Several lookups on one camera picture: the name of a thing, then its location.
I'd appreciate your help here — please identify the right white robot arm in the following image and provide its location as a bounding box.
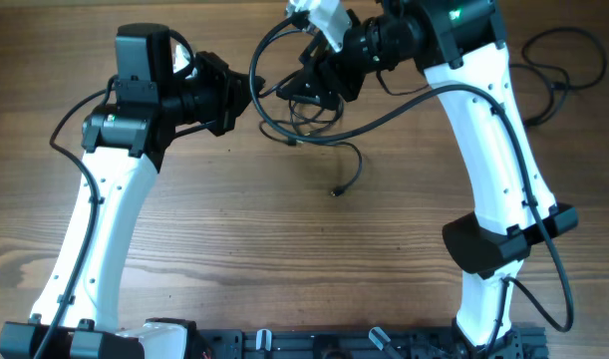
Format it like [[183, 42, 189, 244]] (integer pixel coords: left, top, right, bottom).
[[279, 1, 578, 358]]

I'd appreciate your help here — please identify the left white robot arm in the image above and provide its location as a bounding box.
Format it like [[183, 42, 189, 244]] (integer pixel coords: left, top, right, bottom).
[[0, 23, 264, 358]]

